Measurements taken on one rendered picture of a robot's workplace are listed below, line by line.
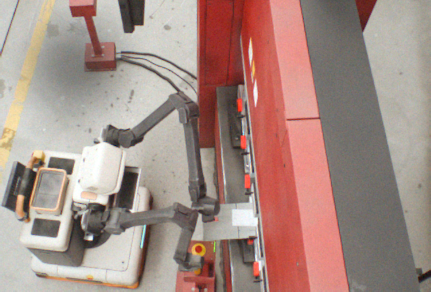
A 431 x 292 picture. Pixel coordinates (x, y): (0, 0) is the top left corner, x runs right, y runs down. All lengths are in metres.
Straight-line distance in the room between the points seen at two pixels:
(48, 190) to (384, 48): 2.90
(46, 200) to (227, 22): 1.31
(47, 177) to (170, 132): 1.29
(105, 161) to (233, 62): 0.95
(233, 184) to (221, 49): 0.72
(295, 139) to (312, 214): 0.22
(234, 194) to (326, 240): 1.56
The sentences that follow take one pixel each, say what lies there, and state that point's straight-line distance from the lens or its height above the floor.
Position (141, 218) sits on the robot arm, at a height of 1.37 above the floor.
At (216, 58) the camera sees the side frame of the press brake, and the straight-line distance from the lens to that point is 3.05.
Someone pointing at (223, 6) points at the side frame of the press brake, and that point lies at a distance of 2.69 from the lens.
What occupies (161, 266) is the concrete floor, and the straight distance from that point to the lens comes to 3.81.
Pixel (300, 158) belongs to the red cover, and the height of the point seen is 2.30.
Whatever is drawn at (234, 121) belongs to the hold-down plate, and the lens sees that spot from 3.16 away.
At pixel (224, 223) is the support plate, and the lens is 2.83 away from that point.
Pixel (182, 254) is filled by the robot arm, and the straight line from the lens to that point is 2.68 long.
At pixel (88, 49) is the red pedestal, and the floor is 0.12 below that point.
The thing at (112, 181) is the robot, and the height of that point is 1.34.
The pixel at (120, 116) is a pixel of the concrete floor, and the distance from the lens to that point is 4.22.
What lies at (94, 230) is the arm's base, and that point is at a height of 1.18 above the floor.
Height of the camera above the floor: 3.71
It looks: 64 degrees down
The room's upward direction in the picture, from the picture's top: 3 degrees clockwise
